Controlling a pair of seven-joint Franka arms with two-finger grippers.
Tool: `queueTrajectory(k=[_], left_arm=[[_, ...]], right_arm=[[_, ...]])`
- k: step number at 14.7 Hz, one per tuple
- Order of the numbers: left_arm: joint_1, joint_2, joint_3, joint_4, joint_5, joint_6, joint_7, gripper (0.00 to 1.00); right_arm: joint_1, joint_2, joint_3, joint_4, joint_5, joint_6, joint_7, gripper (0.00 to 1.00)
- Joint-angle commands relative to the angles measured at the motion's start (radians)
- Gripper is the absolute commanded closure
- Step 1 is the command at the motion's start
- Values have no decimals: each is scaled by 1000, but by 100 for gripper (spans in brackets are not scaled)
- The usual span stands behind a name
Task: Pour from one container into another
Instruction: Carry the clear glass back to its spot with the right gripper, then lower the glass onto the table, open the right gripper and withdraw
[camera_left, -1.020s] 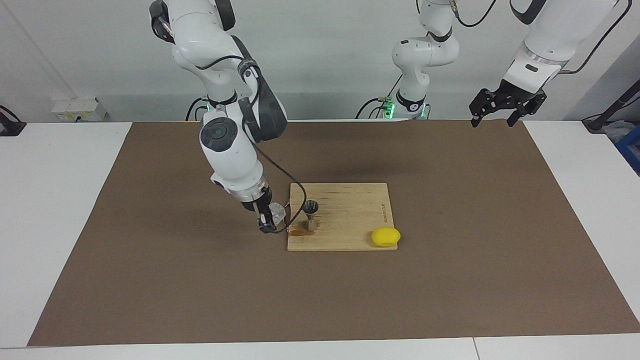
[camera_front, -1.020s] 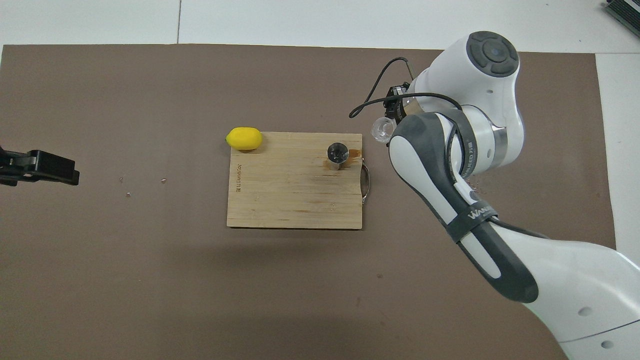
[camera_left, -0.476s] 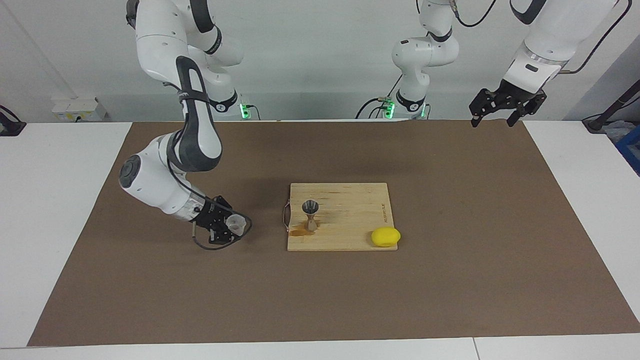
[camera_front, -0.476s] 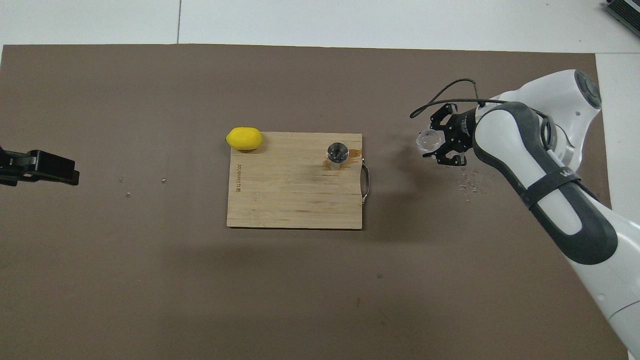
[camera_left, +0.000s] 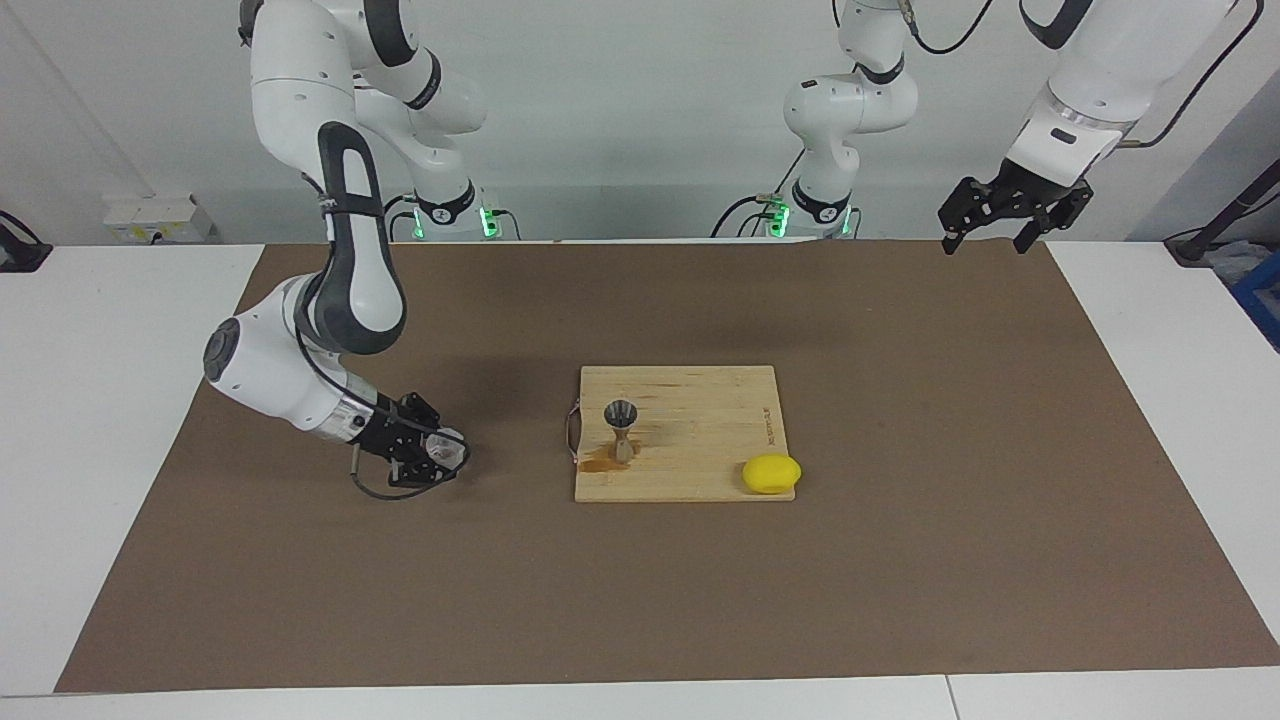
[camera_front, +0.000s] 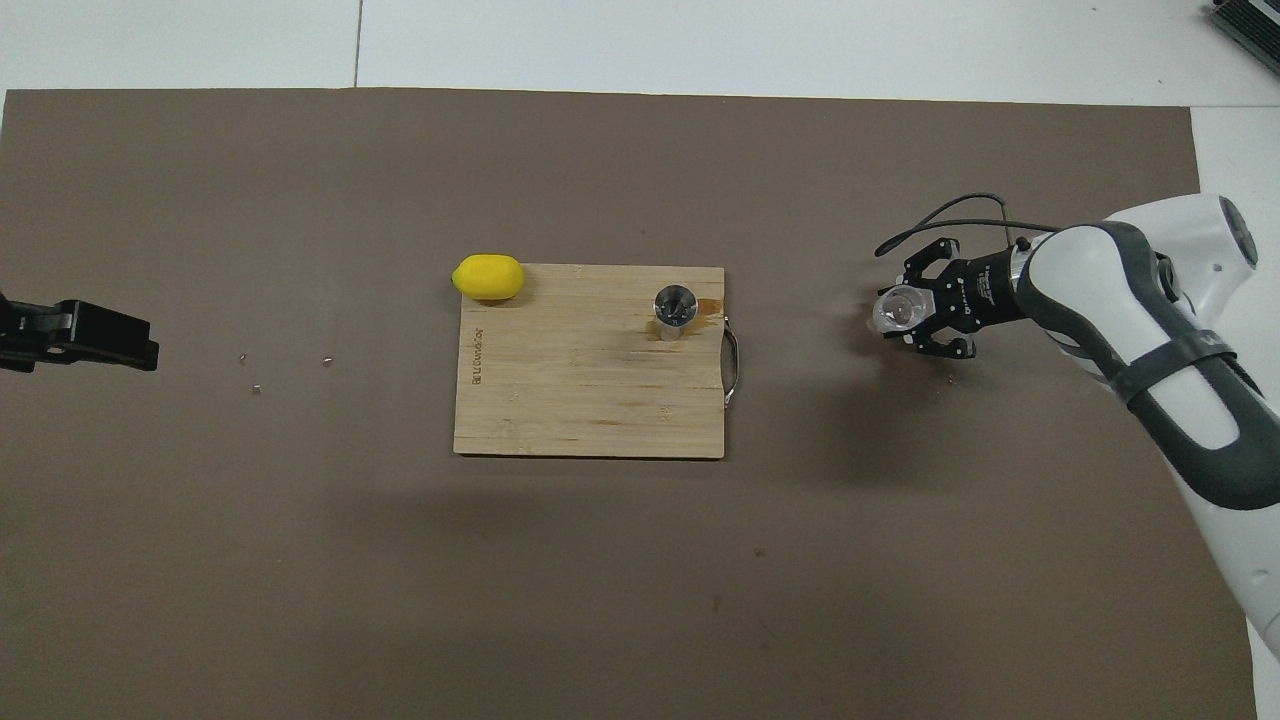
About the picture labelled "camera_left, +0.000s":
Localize crumpled clear plastic bag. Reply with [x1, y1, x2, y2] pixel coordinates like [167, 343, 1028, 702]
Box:
[1205, 240, 1271, 286]

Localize black table clamp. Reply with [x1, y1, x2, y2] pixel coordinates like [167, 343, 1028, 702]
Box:
[0, 210, 53, 273]

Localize brown table mat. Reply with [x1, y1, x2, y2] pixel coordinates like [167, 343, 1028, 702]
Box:
[55, 238, 1280, 694]

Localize black base cable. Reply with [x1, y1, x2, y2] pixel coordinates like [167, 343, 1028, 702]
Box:
[710, 150, 806, 239]
[370, 193, 421, 243]

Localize metal double jigger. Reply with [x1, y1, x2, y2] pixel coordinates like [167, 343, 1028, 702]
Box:
[604, 401, 643, 466]

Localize small clear glass cup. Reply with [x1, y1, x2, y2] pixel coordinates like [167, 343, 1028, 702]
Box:
[425, 428, 469, 473]

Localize black stand leg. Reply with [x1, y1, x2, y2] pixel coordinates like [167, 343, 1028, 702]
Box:
[1165, 160, 1280, 266]

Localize wooden cutting board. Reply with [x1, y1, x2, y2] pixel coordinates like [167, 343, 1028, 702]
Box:
[565, 365, 798, 504]

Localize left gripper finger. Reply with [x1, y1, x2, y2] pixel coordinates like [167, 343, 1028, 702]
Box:
[1012, 178, 1095, 255]
[937, 177, 1001, 257]

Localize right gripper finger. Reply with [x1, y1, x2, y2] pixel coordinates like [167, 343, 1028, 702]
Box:
[398, 391, 445, 435]
[386, 453, 455, 489]

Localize blue crate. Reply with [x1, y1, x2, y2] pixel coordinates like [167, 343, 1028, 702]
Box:
[1232, 250, 1280, 351]

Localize white wall power strip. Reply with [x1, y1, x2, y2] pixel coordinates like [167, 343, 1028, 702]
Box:
[103, 195, 216, 244]

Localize yellow lemon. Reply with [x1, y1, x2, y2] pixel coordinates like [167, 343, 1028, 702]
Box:
[742, 454, 803, 496]

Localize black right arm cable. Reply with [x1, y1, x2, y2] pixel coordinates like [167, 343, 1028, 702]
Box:
[350, 445, 471, 501]

